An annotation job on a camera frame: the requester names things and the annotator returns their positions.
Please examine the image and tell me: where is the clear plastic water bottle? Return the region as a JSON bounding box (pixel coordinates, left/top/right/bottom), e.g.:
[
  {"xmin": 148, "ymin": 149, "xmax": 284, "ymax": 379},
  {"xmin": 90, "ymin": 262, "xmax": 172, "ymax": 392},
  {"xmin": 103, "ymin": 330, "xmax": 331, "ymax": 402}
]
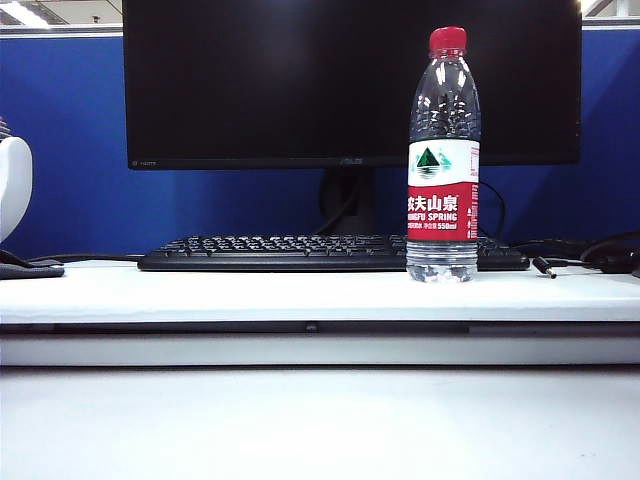
[{"xmin": 405, "ymin": 25, "xmax": 482, "ymax": 284}]

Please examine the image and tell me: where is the red plastic bottle cap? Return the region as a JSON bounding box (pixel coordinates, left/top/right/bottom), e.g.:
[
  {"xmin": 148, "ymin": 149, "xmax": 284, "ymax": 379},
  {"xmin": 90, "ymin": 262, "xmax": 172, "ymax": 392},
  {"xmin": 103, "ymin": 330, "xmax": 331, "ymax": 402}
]
[{"xmin": 429, "ymin": 26, "xmax": 469, "ymax": 56}]

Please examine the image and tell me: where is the black computer keyboard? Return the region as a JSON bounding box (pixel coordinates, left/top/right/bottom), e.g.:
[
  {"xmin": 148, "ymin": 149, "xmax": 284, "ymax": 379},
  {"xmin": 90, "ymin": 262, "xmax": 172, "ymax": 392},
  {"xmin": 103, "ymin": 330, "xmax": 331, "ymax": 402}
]
[{"xmin": 137, "ymin": 233, "xmax": 531, "ymax": 273}]

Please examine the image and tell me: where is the black monitor stand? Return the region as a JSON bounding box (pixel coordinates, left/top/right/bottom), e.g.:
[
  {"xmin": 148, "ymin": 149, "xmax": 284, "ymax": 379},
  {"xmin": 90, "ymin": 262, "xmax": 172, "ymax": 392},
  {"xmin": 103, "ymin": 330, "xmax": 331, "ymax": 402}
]
[{"xmin": 318, "ymin": 167, "xmax": 379, "ymax": 236}]

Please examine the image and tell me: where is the black computer monitor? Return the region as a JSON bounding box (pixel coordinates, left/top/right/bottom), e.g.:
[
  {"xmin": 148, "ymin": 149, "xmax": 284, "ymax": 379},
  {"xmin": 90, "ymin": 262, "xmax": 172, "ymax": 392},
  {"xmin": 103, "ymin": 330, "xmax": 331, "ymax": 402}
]
[{"xmin": 121, "ymin": 0, "xmax": 584, "ymax": 171}]

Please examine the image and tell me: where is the black barrel plug connector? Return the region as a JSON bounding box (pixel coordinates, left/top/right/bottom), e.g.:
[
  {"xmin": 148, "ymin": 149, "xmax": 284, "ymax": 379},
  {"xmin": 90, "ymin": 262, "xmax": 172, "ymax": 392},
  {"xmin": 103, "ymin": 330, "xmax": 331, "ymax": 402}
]
[{"xmin": 531, "ymin": 256, "xmax": 564, "ymax": 278}]

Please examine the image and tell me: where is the dark grey cloth pad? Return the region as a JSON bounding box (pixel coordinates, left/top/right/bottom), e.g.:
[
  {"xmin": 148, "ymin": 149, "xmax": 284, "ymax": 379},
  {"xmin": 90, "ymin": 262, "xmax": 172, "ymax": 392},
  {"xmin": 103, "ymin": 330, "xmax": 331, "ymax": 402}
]
[{"xmin": 0, "ymin": 248, "xmax": 66, "ymax": 280}]

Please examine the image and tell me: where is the white rounded plastic housing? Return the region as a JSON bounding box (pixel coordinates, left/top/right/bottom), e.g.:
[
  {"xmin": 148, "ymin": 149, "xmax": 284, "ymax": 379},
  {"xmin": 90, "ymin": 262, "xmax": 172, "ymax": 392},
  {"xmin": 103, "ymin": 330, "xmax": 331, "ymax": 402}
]
[{"xmin": 0, "ymin": 135, "xmax": 34, "ymax": 245}]

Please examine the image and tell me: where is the thin black monitor cable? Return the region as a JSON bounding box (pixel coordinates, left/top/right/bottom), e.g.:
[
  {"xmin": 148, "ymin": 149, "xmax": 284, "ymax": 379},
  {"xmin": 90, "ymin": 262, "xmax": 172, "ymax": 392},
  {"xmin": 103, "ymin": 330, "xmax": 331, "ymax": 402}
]
[{"xmin": 477, "ymin": 180, "xmax": 506, "ymax": 241}]

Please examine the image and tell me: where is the black keyboard cable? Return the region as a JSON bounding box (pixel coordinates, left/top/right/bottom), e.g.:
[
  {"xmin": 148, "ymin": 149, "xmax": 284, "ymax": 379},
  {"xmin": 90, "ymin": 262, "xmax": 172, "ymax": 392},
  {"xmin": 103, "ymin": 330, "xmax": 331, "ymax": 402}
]
[{"xmin": 27, "ymin": 253, "xmax": 146, "ymax": 265}]

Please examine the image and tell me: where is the black cable bundle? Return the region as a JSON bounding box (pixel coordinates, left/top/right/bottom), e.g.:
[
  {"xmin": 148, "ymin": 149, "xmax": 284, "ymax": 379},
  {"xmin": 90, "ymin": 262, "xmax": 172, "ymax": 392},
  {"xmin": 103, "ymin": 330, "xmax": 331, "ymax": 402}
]
[{"xmin": 509, "ymin": 230, "xmax": 640, "ymax": 279}]

